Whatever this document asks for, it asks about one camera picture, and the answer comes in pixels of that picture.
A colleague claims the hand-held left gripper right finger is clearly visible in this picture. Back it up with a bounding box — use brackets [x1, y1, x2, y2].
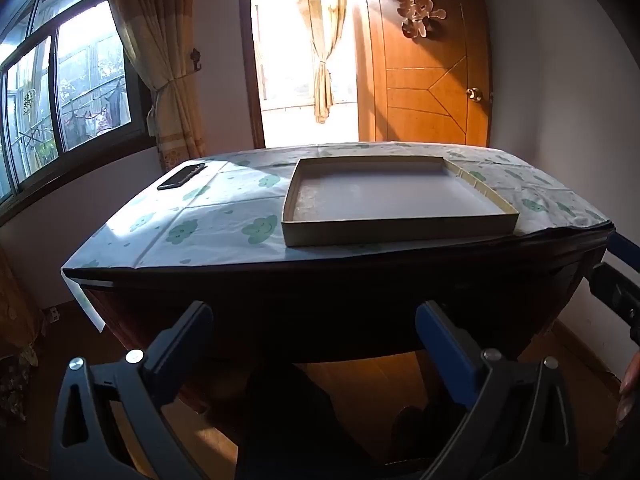
[415, 300, 581, 480]

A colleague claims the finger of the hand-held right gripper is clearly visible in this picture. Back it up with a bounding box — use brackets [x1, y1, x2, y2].
[590, 262, 640, 346]
[606, 232, 640, 267]

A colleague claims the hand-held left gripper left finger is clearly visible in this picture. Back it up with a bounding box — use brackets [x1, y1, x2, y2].
[50, 301, 214, 480]

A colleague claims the shallow beige cardboard box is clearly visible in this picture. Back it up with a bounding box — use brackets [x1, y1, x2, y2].
[281, 156, 520, 247]

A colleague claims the person's right hand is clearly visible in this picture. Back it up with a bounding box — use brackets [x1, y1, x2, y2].
[616, 352, 640, 428]

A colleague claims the cloud print tablecloth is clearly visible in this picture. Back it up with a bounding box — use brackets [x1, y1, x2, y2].
[61, 141, 613, 333]

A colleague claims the black smartphone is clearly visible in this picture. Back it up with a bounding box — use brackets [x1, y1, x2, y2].
[157, 162, 207, 191]

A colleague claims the orange wooden door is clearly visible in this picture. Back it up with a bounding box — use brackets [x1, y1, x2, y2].
[357, 0, 493, 148]

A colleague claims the dark framed window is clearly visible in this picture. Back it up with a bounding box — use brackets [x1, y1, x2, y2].
[0, 0, 156, 221]

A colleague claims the yellow tied window curtain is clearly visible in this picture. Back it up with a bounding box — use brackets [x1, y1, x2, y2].
[102, 0, 208, 171]

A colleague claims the yellow tied balcony curtain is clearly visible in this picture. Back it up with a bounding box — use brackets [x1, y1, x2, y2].
[295, 0, 348, 123]

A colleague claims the pale cutout door ornament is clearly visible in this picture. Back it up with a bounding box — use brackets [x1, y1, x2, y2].
[397, 0, 447, 39]

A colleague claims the brown wooden door frame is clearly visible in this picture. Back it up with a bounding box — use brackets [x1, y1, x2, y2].
[237, 0, 266, 148]

